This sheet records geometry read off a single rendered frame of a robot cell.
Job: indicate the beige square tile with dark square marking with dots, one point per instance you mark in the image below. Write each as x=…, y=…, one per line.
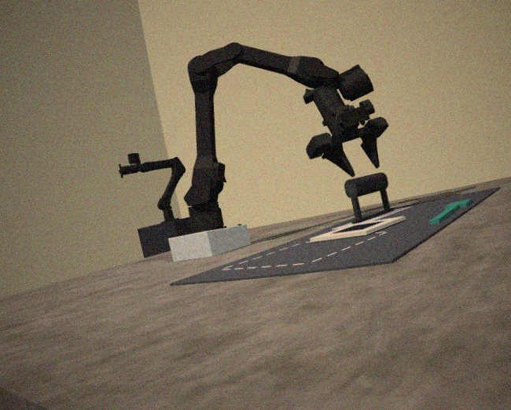
x=360, y=229

